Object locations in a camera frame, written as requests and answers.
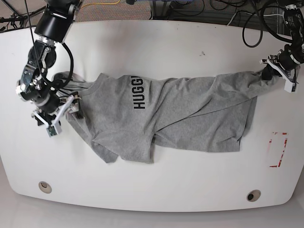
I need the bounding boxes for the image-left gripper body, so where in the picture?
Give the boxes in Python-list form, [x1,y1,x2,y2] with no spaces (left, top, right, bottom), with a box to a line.
[31,94,81,129]

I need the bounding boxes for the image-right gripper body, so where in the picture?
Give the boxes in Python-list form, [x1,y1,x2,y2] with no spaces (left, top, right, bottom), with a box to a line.
[260,50,301,84]

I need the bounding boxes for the grey printed T-shirt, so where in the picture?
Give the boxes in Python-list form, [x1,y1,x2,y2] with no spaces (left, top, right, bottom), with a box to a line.
[64,71,278,163]

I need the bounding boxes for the red tape rectangle marking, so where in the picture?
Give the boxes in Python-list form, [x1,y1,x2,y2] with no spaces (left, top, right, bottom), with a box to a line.
[266,132,288,168]

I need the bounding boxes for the black tripod legs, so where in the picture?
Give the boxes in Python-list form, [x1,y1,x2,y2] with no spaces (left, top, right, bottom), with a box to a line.
[0,0,46,33]

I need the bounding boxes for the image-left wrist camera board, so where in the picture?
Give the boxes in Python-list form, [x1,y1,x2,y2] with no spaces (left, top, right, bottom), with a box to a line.
[47,124,62,137]

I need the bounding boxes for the left table cable grommet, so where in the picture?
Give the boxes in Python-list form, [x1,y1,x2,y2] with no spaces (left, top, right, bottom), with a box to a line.
[38,181,52,194]

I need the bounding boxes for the table cable grommet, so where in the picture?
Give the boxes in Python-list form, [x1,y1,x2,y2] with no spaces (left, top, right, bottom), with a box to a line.
[247,190,261,202]
[38,181,52,194]

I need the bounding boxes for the white cable on floor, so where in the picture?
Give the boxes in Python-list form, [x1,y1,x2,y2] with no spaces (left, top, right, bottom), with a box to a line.
[227,10,285,26]

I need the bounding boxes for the yellow cable on floor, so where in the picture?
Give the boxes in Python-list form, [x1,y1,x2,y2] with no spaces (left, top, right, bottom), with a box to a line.
[80,0,121,10]

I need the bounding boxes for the right table cable grommet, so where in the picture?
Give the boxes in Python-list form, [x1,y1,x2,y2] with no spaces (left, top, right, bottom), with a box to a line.
[247,190,261,202]

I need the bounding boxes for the grey metal frame leg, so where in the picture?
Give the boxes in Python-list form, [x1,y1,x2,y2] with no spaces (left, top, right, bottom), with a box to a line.
[149,0,172,20]

